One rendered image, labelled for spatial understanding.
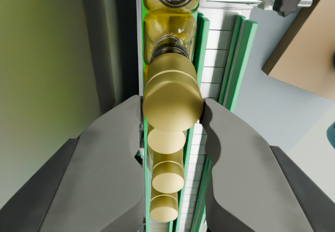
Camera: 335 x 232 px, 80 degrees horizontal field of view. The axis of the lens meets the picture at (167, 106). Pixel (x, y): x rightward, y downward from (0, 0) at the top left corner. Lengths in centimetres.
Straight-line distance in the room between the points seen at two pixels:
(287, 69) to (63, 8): 53
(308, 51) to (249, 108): 22
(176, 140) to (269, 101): 56
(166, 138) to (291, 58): 49
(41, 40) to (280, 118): 70
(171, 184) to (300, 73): 51
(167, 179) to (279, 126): 62
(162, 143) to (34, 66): 13
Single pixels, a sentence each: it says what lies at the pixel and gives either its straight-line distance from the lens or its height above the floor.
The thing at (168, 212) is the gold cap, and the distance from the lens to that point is 26.
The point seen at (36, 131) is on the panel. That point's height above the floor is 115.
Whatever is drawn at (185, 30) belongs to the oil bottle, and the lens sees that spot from 21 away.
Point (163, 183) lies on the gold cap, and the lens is 22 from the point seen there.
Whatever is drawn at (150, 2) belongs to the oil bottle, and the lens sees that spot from 21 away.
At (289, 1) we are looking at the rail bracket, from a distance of 32.
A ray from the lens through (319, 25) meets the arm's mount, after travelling 62.
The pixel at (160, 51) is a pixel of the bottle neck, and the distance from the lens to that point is 16.
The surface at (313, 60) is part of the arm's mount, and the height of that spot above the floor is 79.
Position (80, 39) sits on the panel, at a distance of 31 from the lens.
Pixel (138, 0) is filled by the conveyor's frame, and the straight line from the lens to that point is 42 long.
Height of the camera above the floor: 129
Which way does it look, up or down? 57 degrees down
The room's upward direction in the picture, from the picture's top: 179 degrees clockwise
